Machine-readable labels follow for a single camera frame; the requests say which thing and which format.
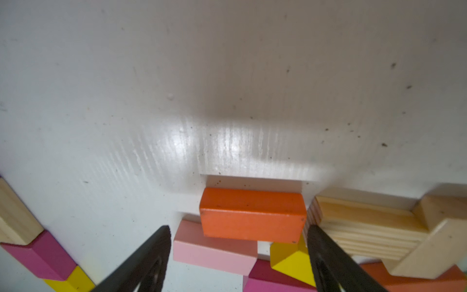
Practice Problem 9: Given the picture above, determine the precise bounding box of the wooden block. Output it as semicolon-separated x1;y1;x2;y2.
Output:
303;196;429;261
383;195;467;279
1;178;44;245

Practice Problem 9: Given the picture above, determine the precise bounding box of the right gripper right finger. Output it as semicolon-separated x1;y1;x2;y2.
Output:
307;225;387;292

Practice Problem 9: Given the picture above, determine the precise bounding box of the wooden block upright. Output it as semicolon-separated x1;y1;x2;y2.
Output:
383;195;467;279

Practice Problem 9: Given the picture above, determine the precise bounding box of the yellow block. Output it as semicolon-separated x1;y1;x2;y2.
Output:
43;266;96;292
270;236;316;287

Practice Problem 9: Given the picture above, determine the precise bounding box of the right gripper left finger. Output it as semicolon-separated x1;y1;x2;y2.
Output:
93;225;171;292

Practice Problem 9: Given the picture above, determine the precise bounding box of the orange block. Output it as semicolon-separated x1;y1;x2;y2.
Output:
199;188;307;243

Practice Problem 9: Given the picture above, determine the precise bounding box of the magenta block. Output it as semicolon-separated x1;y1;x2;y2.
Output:
243;259;317;292
1;230;77;281

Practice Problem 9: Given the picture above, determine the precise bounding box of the light pink block lower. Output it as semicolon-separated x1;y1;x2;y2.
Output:
173;220;258;276

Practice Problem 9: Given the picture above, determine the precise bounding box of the red-orange block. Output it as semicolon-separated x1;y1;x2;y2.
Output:
360;262;467;292

